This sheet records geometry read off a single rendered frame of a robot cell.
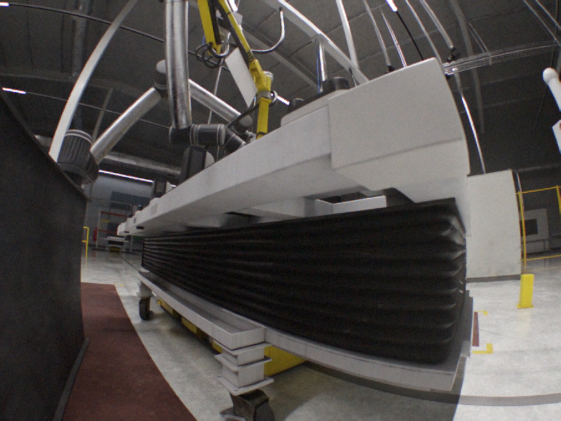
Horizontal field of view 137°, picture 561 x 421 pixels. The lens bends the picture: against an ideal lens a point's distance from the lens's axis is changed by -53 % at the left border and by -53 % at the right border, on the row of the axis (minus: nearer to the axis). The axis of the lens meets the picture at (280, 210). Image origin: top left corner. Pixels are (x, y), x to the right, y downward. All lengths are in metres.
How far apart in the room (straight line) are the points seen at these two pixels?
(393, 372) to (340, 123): 0.50
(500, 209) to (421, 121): 5.01
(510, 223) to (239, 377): 5.02
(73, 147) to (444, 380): 1.73
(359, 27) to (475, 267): 9.87
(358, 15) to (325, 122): 10.73
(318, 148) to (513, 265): 5.06
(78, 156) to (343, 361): 1.51
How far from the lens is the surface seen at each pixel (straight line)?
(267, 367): 1.21
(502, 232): 5.16
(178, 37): 1.05
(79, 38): 11.01
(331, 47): 3.40
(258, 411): 0.85
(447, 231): 0.51
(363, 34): 11.59
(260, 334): 0.78
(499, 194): 5.26
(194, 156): 0.80
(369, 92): 0.25
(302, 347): 0.69
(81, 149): 1.51
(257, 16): 11.16
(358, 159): 0.22
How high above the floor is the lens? 0.67
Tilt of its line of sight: 11 degrees up
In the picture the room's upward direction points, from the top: 2 degrees clockwise
